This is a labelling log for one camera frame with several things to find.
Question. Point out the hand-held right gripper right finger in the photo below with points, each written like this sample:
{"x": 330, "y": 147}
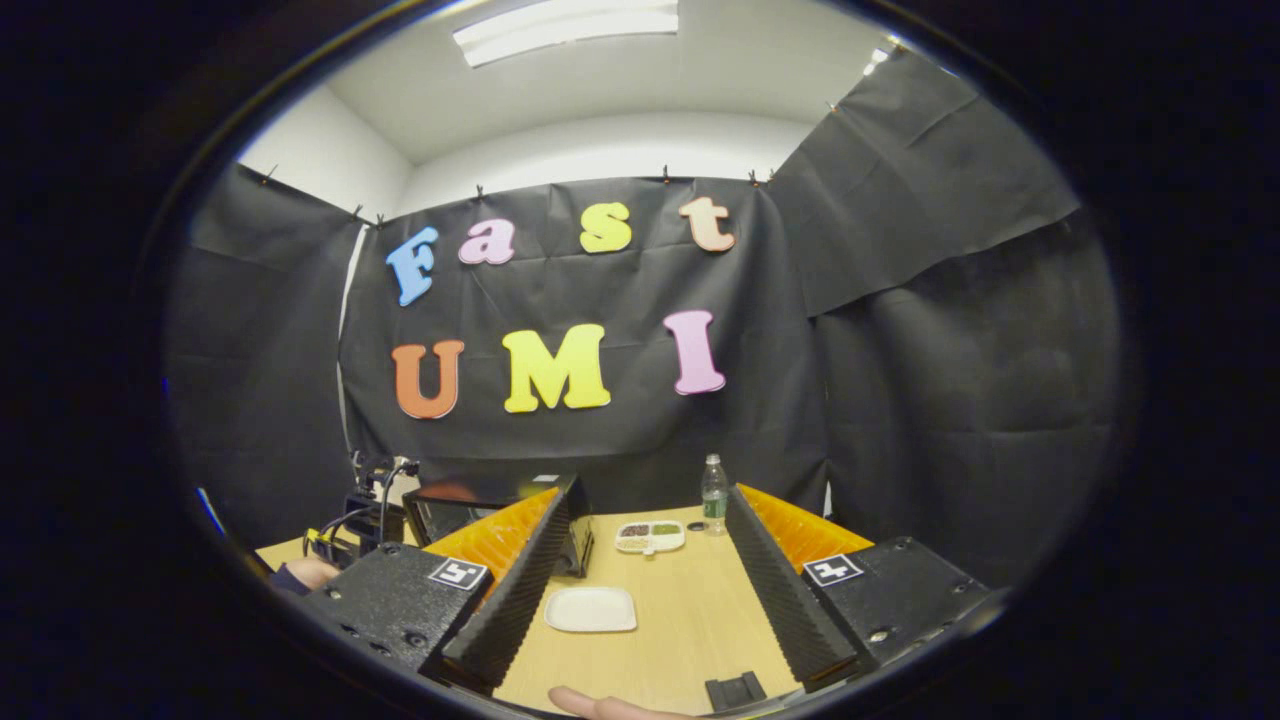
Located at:
{"x": 775, "y": 590}

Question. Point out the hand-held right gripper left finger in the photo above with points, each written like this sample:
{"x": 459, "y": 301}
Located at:
{"x": 515, "y": 590}

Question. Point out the black electric oven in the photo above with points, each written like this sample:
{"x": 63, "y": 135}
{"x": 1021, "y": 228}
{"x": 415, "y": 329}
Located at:
{"x": 455, "y": 510}

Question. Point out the white square plate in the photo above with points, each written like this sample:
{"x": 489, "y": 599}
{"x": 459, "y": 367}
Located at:
{"x": 590, "y": 610}

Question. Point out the clear water bottle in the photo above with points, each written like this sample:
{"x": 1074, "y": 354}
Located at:
{"x": 715, "y": 500}

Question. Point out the white divided snack dish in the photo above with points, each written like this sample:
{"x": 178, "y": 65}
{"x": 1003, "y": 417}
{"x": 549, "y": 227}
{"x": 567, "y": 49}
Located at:
{"x": 650, "y": 537}

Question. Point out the long ceiling light panel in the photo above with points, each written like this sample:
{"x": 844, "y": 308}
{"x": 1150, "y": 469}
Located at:
{"x": 565, "y": 28}

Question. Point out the small ceiling light panel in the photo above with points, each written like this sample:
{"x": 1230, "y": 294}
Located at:
{"x": 880, "y": 58}

